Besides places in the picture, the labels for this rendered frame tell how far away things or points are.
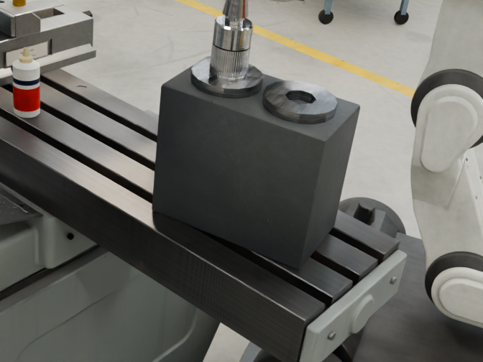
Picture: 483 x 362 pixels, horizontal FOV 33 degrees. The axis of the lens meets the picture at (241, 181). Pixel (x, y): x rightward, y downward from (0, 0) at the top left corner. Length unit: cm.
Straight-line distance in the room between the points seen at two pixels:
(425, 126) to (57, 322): 68
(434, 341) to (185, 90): 81
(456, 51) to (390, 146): 210
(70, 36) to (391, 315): 80
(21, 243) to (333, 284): 48
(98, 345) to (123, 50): 259
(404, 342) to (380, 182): 165
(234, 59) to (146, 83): 268
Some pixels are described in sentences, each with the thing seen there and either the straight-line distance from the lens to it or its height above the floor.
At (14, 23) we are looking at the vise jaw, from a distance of 141.
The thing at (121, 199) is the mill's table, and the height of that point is 97.
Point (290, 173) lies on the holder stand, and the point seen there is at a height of 110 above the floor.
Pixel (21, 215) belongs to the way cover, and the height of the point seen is 90.
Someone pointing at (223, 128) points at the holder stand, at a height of 112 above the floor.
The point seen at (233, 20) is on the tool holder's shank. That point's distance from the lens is 100.
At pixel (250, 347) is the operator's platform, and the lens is 176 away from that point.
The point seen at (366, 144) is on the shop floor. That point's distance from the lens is 344.
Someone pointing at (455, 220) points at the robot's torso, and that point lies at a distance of 153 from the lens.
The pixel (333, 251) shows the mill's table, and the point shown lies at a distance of 109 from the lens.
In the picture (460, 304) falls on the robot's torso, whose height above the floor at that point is 67.
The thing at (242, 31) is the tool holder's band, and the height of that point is 123.
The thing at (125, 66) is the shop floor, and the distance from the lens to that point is 382.
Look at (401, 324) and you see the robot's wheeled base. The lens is 164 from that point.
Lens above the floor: 159
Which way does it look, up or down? 32 degrees down
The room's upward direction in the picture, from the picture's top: 8 degrees clockwise
